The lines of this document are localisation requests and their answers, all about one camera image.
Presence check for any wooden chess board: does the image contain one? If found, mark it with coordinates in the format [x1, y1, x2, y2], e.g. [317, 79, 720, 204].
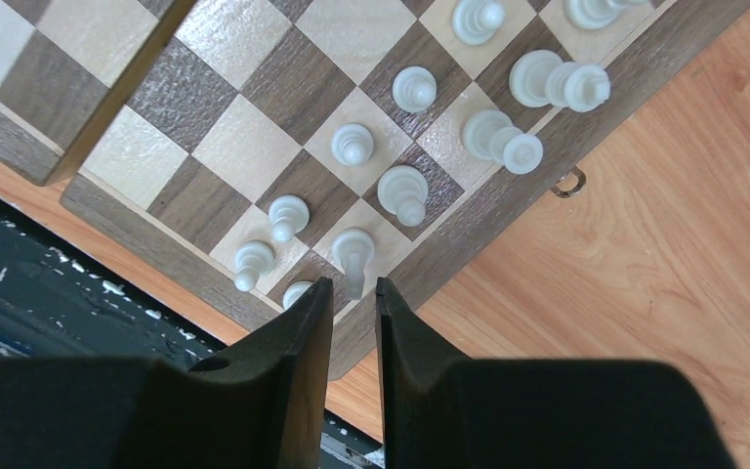
[0, 1, 749, 379]

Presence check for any white chess pawn cluster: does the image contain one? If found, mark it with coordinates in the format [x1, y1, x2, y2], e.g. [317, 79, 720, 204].
[234, 240, 275, 292]

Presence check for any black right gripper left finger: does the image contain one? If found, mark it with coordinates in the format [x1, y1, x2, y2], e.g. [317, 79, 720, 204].
[0, 277, 333, 468]

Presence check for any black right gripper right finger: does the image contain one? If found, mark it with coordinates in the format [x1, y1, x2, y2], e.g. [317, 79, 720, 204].
[376, 277, 735, 468]

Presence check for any white chess knight in tray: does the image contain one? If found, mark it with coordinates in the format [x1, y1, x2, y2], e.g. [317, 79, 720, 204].
[377, 165, 429, 227]

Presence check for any white back rank piece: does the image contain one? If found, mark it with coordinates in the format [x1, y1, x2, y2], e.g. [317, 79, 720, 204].
[461, 109, 544, 175]
[563, 0, 648, 30]
[282, 280, 313, 310]
[508, 50, 611, 112]

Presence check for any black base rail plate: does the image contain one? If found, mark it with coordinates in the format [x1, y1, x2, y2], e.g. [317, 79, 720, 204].
[0, 203, 371, 468]

